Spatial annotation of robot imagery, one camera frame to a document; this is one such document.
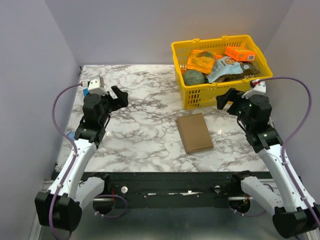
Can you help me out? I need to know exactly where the brown cardboard box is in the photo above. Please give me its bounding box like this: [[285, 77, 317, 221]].
[[175, 113, 214, 154]]

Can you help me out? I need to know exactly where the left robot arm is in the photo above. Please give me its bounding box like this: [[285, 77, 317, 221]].
[[34, 86, 129, 232]]

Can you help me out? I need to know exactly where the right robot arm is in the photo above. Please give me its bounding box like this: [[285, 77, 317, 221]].
[[216, 88, 320, 239]]

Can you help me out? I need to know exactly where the orange carton box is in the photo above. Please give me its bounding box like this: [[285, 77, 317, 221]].
[[224, 46, 256, 62]]

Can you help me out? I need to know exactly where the long blue bar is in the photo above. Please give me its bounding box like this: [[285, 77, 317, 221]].
[[83, 88, 89, 97]]

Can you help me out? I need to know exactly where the yellow plastic basket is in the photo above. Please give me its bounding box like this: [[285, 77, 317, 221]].
[[171, 34, 273, 110]]

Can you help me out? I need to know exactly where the light blue snack bag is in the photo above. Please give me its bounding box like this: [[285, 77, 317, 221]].
[[206, 56, 244, 84]]

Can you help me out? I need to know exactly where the dark brown snack bag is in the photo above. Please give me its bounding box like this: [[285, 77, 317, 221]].
[[215, 62, 260, 83]]

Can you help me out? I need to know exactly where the green round melon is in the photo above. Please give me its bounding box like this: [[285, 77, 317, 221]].
[[182, 69, 205, 86]]

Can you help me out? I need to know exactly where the orange snack pouch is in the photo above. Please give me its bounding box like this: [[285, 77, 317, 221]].
[[186, 49, 216, 75]]

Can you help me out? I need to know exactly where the small blue block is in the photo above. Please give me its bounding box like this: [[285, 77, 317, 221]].
[[67, 131, 75, 140]]

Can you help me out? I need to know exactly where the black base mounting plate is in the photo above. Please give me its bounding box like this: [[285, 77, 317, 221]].
[[51, 169, 292, 210]]

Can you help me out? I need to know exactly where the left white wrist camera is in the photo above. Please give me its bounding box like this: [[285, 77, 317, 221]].
[[87, 76, 107, 96]]

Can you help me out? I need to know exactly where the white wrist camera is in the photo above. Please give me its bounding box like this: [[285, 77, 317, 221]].
[[241, 81, 267, 99], [87, 76, 107, 96]]

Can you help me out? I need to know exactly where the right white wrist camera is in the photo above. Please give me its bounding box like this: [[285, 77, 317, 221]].
[[241, 81, 267, 99]]

